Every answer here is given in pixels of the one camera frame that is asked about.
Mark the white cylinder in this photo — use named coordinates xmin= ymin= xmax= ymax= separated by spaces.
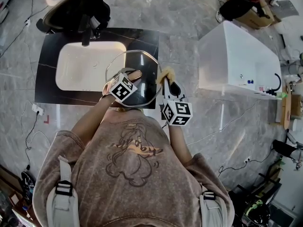
xmin=292 ymin=118 xmax=303 ymax=132

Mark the brown cardboard box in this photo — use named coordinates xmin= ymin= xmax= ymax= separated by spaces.
xmin=290 ymin=94 xmax=303 ymax=117

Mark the white bathtub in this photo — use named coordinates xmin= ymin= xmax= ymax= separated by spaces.
xmin=197 ymin=20 xmax=284 ymax=101

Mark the black sink faucet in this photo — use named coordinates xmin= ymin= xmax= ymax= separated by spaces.
xmin=81 ymin=14 xmax=93 ymax=47

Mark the black curved tub faucet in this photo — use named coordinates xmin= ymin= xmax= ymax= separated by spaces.
xmin=266 ymin=72 xmax=283 ymax=96

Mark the yellow sponge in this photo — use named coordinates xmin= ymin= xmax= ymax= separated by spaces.
xmin=155 ymin=66 xmax=176 ymax=85

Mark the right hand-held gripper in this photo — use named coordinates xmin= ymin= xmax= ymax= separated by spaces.
xmin=161 ymin=77 xmax=194 ymax=127

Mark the grey backpack strap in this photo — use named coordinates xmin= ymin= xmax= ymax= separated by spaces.
xmin=45 ymin=155 xmax=80 ymax=227
xmin=198 ymin=185 xmax=228 ymax=227

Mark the black office chair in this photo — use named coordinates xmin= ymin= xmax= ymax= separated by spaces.
xmin=35 ymin=0 xmax=112 ymax=35

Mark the white sink basin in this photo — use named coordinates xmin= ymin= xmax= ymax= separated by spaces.
xmin=55 ymin=41 xmax=127 ymax=92

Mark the wooden board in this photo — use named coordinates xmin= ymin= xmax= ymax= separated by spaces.
xmin=282 ymin=84 xmax=292 ymax=130

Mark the glass lid with wooden handle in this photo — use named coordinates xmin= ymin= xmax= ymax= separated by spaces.
xmin=105 ymin=49 xmax=163 ymax=108

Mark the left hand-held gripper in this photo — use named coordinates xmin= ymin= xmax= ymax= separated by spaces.
xmin=102 ymin=67 xmax=139 ymax=103

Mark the grey bath mat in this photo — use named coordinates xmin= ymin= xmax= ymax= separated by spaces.
xmin=276 ymin=0 xmax=299 ymax=17

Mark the person's right forearm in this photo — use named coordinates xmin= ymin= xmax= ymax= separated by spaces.
xmin=167 ymin=123 xmax=194 ymax=169

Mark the large cardboard box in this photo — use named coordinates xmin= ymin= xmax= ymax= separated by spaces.
xmin=233 ymin=0 xmax=282 ymax=30

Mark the person's brown printed shirt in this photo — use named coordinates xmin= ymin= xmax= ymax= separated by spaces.
xmin=32 ymin=107 xmax=235 ymax=227

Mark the person's left forearm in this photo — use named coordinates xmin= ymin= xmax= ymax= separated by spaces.
xmin=71 ymin=95 xmax=119 ymax=148

